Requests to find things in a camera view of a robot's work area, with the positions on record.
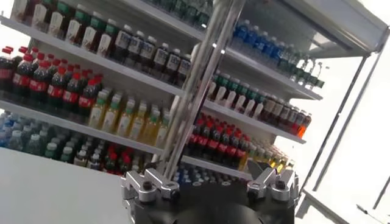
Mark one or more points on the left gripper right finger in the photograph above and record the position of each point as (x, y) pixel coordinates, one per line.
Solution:
(274, 185)

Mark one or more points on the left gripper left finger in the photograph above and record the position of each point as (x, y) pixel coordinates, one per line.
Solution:
(146, 185)

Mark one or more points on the red drink bottle white cap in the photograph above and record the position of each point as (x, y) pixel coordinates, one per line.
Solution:
(304, 126)

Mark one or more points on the dark drink bottle grey label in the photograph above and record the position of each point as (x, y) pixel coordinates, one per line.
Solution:
(299, 121)
(147, 50)
(135, 45)
(161, 56)
(173, 62)
(184, 67)
(285, 116)
(292, 118)
(122, 39)

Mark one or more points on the dark drink bottle beige label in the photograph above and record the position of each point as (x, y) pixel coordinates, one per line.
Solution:
(276, 112)
(268, 108)

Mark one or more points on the green cap tea bottle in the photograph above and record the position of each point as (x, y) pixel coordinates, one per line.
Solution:
(230, 99)
(88, 38)
(104, 45)
(72, 30)
(55, 22)
(220, 94)
(258, 110)
(250, 107)
(39, 15)
(240, 103)

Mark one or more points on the grey metal shelf unit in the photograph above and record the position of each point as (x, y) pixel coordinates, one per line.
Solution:
(76, 52)
(274, 77)

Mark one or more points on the reddish tea bottle white label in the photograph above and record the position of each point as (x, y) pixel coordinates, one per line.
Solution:
(18, 7)

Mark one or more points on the thin dark metal post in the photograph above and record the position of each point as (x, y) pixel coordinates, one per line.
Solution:
(337, 121)

